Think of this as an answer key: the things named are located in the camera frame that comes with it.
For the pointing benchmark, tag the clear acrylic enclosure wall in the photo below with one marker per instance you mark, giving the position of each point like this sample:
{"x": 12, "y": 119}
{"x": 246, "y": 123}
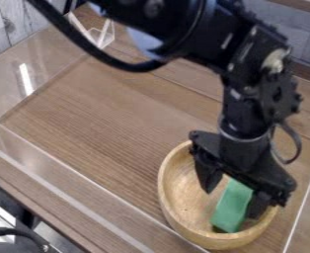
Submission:
{"x": 86, "y": 131}

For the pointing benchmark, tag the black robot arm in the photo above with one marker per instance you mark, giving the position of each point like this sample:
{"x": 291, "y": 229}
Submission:
{"x": 219, "y": 34}

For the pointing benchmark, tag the clear acrylic corner bracket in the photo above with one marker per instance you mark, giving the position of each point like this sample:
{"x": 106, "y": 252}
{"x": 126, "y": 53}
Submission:
{"x": 102, "y": 37}

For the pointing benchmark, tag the green rectangular block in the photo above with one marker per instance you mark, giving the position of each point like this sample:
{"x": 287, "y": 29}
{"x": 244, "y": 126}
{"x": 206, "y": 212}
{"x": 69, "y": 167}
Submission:
{"x": 230, "y": 213}

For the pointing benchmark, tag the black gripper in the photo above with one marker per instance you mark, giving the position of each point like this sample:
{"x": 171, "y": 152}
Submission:
{"x": 248, "y": 163}

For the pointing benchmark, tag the wooden bowl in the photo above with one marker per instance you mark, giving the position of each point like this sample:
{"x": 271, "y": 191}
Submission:
{"x": 187, "y": 206}

